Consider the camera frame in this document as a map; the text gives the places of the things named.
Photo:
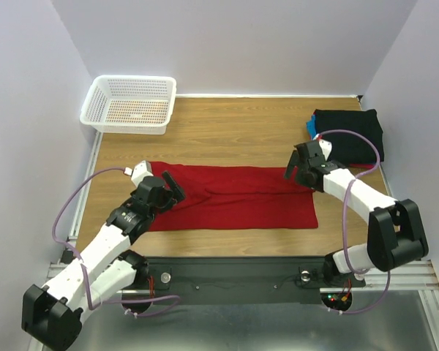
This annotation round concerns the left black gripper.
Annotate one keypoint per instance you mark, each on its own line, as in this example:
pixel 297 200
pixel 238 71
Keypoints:
pixel 169 194

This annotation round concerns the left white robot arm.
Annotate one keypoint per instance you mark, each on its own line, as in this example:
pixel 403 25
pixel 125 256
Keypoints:
pixel 54 313

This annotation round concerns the black folded t-shirt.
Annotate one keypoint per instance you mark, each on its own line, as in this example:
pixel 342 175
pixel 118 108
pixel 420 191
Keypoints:
pixel 349 149

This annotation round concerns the white plastic mesh basket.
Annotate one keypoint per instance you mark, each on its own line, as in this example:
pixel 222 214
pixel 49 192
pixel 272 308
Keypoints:
pixel 129 104

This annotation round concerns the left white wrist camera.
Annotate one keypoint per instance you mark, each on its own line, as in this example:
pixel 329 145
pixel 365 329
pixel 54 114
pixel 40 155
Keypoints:
pixel 139 172

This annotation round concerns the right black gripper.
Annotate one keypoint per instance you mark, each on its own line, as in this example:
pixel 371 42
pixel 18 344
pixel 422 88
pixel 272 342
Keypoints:
pixel 300 168

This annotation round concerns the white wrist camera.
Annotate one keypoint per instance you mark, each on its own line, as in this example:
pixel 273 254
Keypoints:
pixel 139 172
pixel 326 147

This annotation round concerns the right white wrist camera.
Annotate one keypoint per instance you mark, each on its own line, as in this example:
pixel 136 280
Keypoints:
pixel 326 147

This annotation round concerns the magenta folded t-shirt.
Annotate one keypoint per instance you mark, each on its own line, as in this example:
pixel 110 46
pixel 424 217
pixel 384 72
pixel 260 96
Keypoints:
pixel 363 166

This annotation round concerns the red t-shirt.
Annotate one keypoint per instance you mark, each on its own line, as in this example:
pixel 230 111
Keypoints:
pixel 236 198

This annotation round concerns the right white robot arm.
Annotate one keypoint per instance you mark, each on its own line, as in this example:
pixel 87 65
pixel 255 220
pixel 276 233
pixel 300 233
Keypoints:
pixel 395 231

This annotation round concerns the blue folded t-shirt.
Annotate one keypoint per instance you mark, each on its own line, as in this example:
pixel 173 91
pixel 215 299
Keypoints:
pixel 311 128

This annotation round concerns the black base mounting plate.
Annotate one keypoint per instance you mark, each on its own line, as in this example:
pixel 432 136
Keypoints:
pixel 237 280

